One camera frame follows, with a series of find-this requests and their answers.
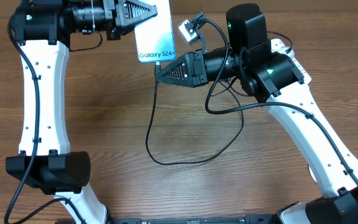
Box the black right camera cable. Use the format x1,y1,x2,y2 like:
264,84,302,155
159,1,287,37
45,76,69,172
191,12,358,212

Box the white USB charger plug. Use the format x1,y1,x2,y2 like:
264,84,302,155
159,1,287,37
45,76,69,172
277,44,294,55

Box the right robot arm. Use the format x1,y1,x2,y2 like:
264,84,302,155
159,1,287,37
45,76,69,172
155,3,358,223

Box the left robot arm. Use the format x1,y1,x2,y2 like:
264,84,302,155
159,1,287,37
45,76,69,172
6,1,157,223

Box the white power strip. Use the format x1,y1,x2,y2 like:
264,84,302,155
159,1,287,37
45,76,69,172
270,38,313,85

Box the black USB charging cable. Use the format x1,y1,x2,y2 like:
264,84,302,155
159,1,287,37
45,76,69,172
145,61,246,166

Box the blue Galaxy S24+ smartphone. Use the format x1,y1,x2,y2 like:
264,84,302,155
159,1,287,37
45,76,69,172
134,0,176,63

